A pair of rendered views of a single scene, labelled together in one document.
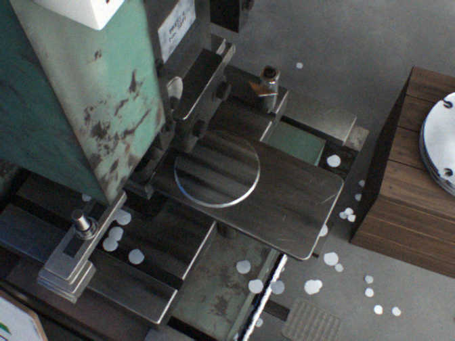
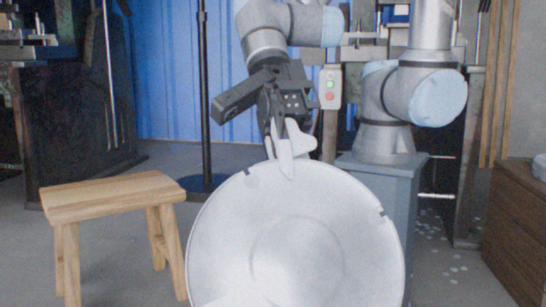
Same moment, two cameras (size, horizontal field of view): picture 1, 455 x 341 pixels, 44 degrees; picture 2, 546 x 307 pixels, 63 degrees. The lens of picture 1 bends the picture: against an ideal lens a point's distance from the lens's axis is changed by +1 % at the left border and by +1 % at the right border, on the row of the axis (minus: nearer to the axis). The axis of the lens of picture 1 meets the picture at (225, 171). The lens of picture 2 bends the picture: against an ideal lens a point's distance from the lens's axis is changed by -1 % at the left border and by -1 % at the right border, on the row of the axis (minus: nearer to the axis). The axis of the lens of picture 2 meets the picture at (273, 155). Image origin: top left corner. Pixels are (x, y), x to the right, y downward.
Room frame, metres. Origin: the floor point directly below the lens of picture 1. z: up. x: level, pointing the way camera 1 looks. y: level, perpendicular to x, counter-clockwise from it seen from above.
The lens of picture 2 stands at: (-0.56, -1.49, 0.72)
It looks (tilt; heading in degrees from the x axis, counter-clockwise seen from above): 14 degrees down; 74
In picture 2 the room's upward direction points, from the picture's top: straight up
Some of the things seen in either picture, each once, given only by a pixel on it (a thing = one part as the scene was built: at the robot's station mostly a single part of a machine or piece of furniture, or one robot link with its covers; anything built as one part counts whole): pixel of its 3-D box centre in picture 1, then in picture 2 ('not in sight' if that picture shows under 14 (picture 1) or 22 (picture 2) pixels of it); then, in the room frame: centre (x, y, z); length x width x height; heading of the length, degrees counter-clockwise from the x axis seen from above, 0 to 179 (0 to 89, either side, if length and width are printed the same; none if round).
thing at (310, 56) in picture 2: not in sight; (313, 70); (0.03, 0.06, 0.62); 0.10 x 0.06 x 0.20; 153
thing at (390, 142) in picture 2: not in sight; (384, 136); (-0.02, -0.55, 0.50); 0.15 x 0.15 x 0.10
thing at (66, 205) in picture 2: not in sight; (117, 244); (-0.67, -0.26, 0.16); 0.34 x 0.24 x 0.34; 16
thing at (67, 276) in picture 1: (82, 233); (356, 31); (0.27, 0.20, 0.76); 0.17 x 0.06 x 0.10; 153
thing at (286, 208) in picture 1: (245, 198); (402, 42); (0.33, -0.03, 0.72); 0.25 x 0.14 x 0.14; 63
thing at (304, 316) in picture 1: (223, 283); not in sight; (0.35, 0.00, 0.14); 0.59 x 0.10 x 0.05; 63
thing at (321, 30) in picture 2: not in sight; (306, 26); (-0.27, -0.69, 0.75); 0.11 x 0.11 x 0.08; 4
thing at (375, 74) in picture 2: not in sight; (388, 88); (-0.02, -0.56, 0.62); 0.13 x 0.12 x 0.14; 94
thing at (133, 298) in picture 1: (150, 164); (398, 53); (0.42, 0.12, 0.67); 0.45 x 0.30 x 0.06; 153
